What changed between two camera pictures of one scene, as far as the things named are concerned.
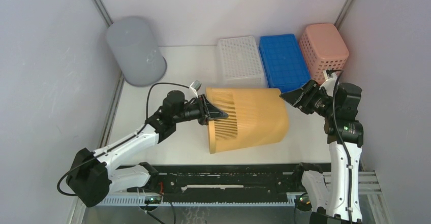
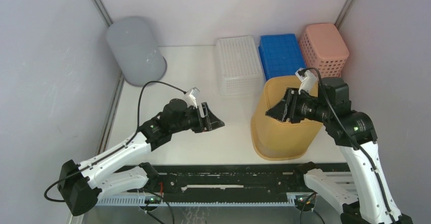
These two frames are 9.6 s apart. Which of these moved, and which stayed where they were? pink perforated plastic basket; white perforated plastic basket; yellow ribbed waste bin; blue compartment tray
Moved: yellow ribbed waste bin
Stayed: pink perforated plastic basket; blue compartment tray; white perforated plastic basket
